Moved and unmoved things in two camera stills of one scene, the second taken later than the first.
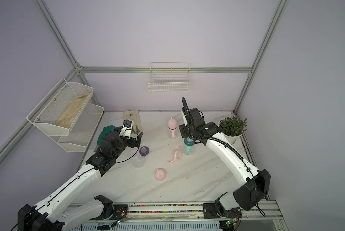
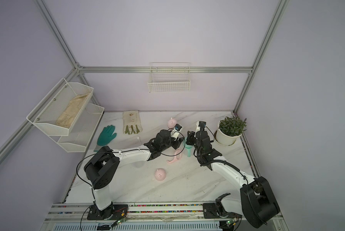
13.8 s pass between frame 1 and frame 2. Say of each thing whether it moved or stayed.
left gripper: moved
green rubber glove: stayed
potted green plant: stayed
